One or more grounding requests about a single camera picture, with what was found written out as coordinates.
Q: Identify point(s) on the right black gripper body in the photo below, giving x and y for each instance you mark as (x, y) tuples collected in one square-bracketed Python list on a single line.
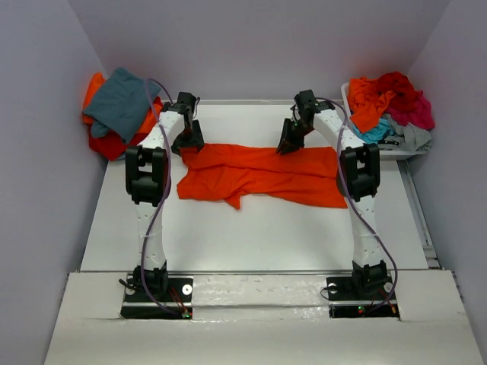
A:
[(294, 133)]

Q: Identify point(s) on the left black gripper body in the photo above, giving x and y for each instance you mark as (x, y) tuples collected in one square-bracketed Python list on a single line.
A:
[(189, 138)]

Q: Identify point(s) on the orange t shirt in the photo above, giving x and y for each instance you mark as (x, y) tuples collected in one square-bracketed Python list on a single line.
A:
[(227, 172), (93, 87)]

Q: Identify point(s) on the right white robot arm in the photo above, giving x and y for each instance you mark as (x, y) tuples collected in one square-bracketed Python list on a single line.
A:
[(358, 180)]

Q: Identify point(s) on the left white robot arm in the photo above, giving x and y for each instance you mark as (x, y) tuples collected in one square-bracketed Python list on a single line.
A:
[(148, 183)]

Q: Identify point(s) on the orange folded t shirt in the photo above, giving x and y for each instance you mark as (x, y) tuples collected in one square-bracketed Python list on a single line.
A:
[(93, 87)]

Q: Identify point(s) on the teal folded t shirt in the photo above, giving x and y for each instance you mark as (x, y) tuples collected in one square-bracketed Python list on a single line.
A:
[(121, 102)]

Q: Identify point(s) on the red folded t shirt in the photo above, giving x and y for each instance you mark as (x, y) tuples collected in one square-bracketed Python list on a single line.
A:
[(111, 145)]

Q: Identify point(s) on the cyan crumpled t shirt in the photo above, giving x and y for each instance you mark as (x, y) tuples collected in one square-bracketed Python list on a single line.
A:
[(375, 135)]

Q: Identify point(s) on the white laundry basket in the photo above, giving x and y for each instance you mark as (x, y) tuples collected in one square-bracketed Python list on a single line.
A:
[(387, 154)]

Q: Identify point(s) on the grey crumpled t shirt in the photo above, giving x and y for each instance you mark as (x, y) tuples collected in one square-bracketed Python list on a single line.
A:
[(407, 138)]

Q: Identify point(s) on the red crumpled t shirt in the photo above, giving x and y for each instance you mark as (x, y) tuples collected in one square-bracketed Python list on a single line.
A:
[(404, 94)]

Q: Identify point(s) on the magenta crumpled t shirt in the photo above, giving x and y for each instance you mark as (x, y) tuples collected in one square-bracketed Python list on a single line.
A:
[(421, 116)]

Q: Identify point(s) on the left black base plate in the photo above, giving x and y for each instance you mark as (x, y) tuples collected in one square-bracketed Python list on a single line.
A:
[(174, 304)]

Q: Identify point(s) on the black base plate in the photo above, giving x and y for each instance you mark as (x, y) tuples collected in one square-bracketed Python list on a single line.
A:
[(174, 304), (345, 302)]

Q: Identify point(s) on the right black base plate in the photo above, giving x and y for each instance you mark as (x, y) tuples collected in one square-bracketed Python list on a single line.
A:
[(345, 302)]

